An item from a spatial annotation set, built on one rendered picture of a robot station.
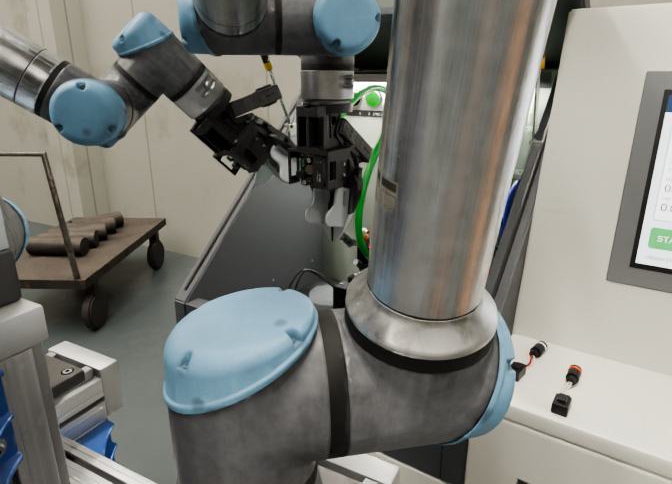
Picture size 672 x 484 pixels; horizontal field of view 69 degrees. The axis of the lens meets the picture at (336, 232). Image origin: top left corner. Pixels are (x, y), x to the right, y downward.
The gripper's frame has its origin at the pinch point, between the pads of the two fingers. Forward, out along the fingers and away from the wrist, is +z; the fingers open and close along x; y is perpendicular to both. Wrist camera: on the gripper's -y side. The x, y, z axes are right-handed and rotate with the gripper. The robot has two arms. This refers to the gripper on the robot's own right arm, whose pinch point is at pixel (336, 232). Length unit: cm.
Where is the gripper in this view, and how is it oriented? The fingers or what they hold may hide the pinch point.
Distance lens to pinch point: 78.3
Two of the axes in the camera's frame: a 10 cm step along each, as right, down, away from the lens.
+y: -5.6, 2.5, -7.9
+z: 0.0, 9.5, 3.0
